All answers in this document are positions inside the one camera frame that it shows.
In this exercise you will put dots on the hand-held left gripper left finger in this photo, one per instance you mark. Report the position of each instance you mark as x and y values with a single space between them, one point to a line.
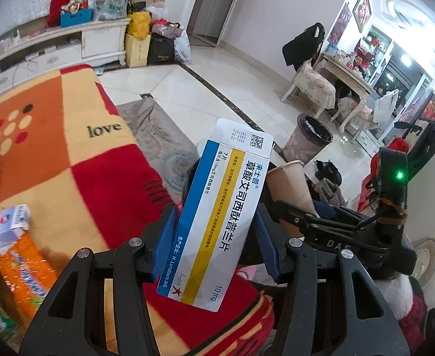
163 239

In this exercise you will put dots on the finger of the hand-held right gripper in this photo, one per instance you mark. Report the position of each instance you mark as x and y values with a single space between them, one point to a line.
338 211
299 217

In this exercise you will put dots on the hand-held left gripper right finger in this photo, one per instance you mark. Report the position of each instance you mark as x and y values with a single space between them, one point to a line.
268 241

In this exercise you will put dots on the brown paper cup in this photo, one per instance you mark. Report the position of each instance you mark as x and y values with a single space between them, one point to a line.
288 185

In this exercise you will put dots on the white blue yellow medicine box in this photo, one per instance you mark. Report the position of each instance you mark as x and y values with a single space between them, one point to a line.
217 211

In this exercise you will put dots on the pink trash bin black liner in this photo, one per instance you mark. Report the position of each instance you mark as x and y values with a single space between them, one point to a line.
302 144

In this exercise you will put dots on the person's right forearm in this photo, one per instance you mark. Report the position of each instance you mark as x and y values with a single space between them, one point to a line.
399 295

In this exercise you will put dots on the grey patterned rug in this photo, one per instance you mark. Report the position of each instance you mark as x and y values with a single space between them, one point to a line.
158 137

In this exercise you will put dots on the white dining table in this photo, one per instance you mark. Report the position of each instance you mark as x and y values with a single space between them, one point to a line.
345 74

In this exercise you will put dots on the orange snack packet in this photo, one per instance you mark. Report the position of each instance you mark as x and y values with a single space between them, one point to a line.
26 278

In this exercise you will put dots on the small white blue medicine box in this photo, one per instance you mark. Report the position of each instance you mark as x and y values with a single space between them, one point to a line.
2 228

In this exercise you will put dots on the black shopping bag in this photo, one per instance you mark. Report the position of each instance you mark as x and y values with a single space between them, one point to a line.
161 50

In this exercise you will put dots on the cream paper bag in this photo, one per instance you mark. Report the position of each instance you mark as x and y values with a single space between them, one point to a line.
136 52

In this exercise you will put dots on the framed flower picture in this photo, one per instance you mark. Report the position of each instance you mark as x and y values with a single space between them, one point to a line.
362 7

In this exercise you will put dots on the white plastic bag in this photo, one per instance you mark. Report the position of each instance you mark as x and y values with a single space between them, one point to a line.
182 48

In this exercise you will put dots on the white TV cabinet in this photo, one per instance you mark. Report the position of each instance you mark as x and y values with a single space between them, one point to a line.
98 40

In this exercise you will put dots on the yellow bag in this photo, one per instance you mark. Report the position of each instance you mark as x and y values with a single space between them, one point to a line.
139 26

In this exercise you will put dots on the blue storage box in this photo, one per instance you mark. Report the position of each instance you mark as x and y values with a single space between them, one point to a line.
76 17

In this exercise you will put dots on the translucent plastic bag green print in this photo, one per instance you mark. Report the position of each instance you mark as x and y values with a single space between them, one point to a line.
110 5

